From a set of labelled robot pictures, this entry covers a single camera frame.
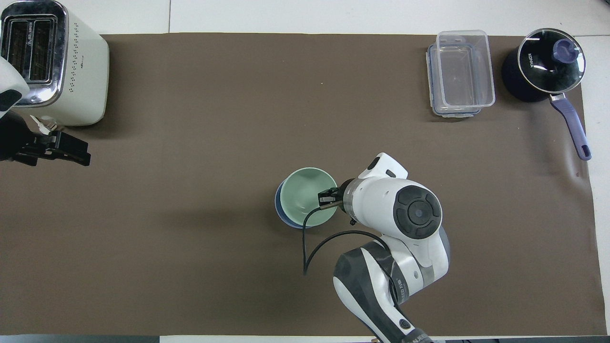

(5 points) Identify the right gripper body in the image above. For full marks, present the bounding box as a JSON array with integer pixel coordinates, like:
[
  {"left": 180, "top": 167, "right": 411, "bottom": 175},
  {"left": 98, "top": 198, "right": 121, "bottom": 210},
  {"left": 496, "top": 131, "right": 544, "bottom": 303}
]
[{"left": 318, "top": 179, "right": 354, "bottom": 207}]

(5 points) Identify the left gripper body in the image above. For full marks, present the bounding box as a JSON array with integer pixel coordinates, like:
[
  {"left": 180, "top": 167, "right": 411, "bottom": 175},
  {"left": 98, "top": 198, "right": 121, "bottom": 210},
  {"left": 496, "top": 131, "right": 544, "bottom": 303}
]
[{"left": 0, "top": 112, "right": 38, "bottom": 166}]

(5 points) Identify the green bowl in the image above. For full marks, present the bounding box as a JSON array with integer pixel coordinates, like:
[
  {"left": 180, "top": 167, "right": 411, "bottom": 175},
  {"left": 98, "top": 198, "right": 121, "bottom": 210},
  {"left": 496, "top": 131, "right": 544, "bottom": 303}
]
[{"left": 280, "top": 167, "right": 339, "bottom": 228}]

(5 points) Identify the blue bowl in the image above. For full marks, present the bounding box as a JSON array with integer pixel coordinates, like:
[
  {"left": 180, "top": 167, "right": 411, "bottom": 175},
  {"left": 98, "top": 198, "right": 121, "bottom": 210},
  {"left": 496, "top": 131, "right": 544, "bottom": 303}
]
[{"left": 274, "top": 178, "right": 311, "bottom": 230}]

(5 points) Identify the cream toaster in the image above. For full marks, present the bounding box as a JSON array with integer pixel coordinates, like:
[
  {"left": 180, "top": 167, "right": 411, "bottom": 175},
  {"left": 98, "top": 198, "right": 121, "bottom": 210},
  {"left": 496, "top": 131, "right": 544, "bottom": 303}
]
[{"left": 0, "top": 0, "right": 110, "bottom": 127}]

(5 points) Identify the clear plastic container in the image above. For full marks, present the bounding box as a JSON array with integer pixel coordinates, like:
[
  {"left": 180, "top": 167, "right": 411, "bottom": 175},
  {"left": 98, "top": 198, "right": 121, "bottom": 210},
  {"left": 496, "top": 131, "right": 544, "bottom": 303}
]
[{"left": 437, "top": 30, "right": 496, "bottom": 108}]

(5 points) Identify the glass lid with purple knob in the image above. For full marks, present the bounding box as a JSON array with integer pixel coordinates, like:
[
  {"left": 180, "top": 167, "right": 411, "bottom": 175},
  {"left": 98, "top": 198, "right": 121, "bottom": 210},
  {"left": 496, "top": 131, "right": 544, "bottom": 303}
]
[{"left": 518, "top": 28, "right": 587, "bottom": 94}]

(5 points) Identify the white power cord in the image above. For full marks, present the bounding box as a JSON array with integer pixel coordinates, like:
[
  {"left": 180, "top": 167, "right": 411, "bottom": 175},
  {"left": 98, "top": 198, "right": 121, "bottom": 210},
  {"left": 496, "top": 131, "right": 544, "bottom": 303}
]
[{"left": 30, "top": 114, "right": 59, "bottom": 135}]

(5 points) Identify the black cable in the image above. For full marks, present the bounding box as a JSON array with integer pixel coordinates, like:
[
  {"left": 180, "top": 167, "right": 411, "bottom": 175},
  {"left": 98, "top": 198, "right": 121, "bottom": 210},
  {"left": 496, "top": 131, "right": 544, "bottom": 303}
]
[{"left": 302, "top": 200, "right": 413, "bottom": 332}]

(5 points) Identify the dark pot with purple handle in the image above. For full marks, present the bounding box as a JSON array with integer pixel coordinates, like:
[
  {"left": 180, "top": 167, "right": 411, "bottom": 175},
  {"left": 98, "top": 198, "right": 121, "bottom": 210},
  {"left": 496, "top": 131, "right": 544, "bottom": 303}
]
[{"left": 500, "top": 28, "right": 592, "bottom": 161}]

